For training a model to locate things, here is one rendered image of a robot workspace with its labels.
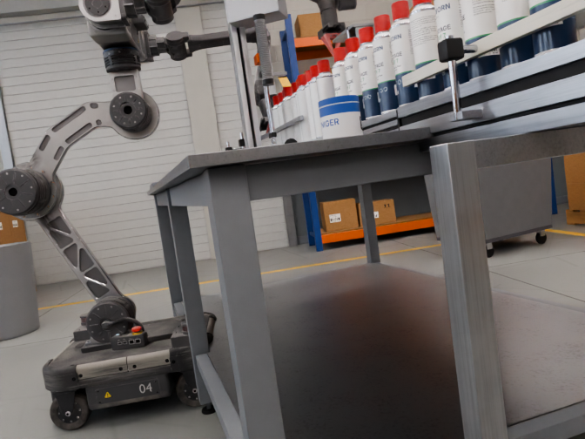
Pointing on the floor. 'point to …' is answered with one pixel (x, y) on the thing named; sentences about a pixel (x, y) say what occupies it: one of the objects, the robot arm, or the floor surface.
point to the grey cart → (510, 200)
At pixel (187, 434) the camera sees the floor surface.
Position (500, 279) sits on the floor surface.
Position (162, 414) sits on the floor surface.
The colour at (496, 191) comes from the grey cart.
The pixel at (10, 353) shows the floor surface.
